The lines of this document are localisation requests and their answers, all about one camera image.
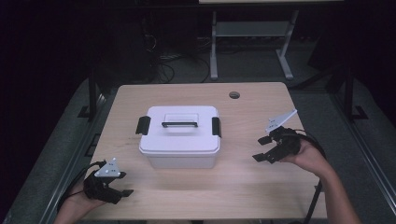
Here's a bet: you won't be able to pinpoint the person's right hand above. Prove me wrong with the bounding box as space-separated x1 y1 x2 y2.
279 138 332 176

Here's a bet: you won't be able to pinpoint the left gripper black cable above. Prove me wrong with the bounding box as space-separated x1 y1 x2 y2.
56 160 107 213

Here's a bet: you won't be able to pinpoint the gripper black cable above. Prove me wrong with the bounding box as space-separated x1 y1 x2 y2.
293 128 328 224
56 160 107 213

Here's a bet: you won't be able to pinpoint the grey metal stand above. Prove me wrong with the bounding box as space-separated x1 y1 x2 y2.
209 8 301 81

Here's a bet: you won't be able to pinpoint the black floor cables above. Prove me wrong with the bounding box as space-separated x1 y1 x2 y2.
146 34 213 84

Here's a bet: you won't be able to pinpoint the white plastic storage box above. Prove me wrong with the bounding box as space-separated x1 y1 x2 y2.
139 146 220 170

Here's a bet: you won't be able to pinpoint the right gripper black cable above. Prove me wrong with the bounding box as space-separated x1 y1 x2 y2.
293 128 328 224

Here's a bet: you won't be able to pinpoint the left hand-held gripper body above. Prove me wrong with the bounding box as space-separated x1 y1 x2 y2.
83 157 127 205

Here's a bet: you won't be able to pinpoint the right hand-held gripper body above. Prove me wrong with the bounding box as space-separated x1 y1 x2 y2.
264 108 305 163

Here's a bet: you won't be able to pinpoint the person's left hand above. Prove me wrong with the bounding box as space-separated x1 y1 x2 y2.
57 180 107 222

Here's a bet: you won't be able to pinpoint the white box lid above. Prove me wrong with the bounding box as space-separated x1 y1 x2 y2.
135 105 223 157

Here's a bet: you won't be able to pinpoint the black frame post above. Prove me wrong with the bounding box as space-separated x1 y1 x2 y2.
77 68 105 120
340 66 370 122

